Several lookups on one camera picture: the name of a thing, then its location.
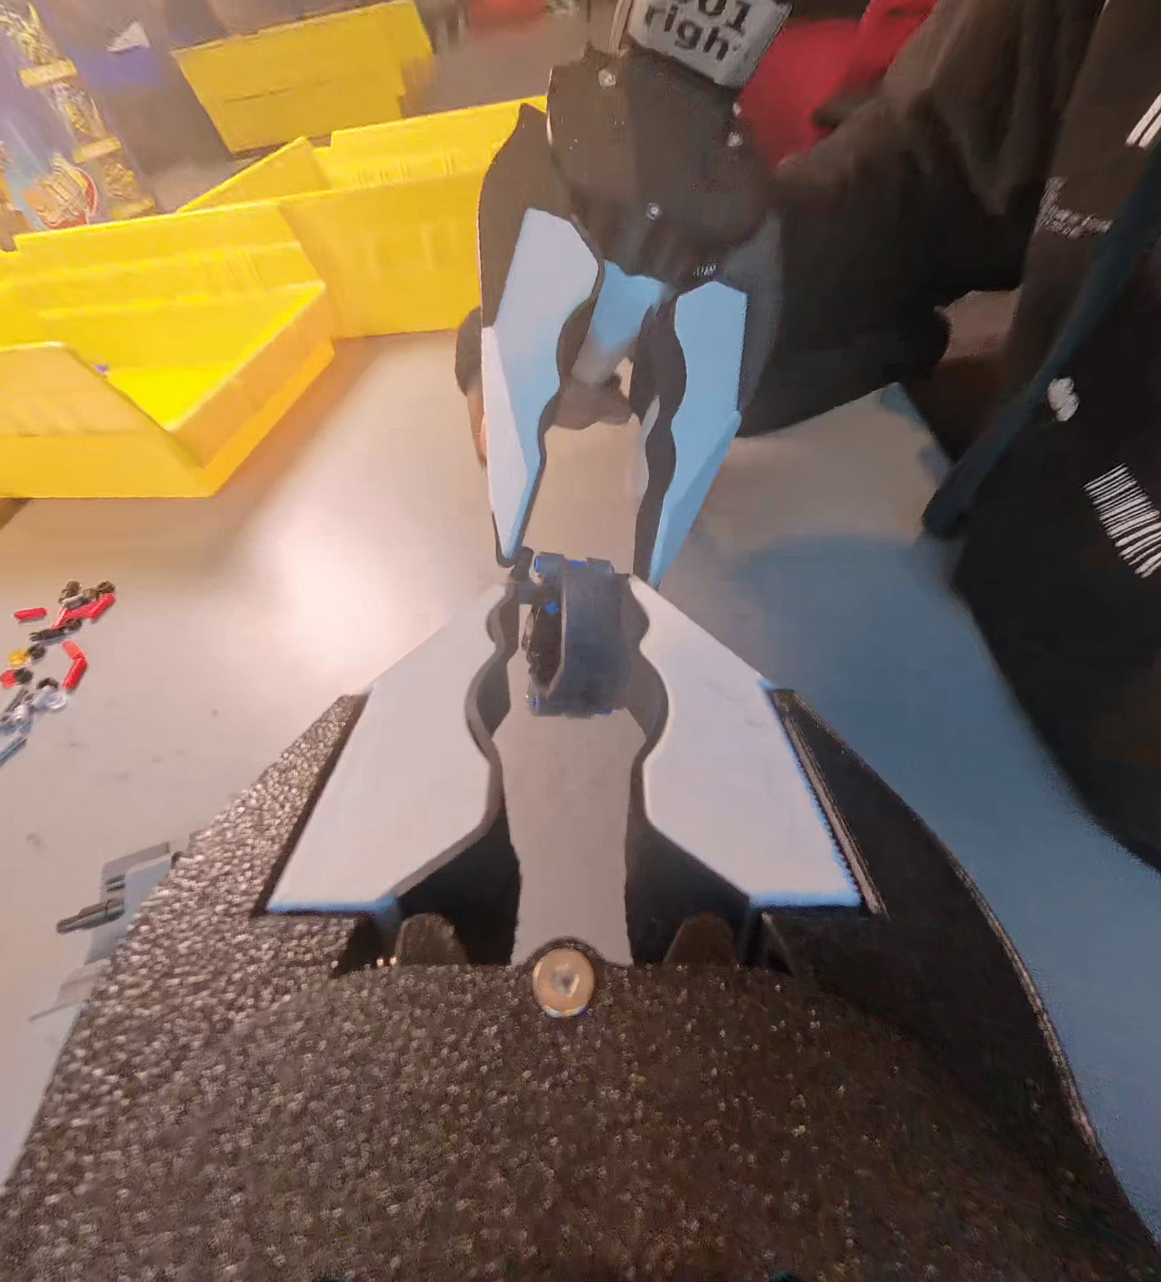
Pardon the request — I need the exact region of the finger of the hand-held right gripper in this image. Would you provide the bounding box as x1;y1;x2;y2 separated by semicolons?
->
635;288;750;588
477;209;606;567

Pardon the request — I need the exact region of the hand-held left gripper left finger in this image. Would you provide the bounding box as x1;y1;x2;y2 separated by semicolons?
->
265;579;523;967

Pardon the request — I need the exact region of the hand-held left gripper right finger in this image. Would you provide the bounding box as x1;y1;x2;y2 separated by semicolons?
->
625;575;864;967

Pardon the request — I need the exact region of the black toy wheel assembly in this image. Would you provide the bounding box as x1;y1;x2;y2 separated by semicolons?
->
515;548;634;717

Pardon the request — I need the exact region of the grey desk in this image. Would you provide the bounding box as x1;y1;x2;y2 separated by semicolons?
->
0;330;1161;1282

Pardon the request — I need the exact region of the person's right hand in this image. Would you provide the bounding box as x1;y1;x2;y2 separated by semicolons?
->
544;371;642;432

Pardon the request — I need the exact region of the red plastic object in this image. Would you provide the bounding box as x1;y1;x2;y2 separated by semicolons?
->
741;0;936;171

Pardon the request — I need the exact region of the grey toy panel assembly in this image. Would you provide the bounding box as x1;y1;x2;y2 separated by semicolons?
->
33;841;180;1016

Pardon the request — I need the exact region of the person's black printed hoodie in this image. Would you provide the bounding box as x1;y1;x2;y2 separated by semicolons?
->
925;0;1161;903

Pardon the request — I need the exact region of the pile of small toy parts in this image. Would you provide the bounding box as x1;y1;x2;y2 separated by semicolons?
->
0;579;119;786

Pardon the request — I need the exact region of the blue toy kit box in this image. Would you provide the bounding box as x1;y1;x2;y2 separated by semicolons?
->
0;0;155;251

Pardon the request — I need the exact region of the black shoulder strap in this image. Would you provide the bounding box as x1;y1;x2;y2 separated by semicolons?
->
925;100;1161;536

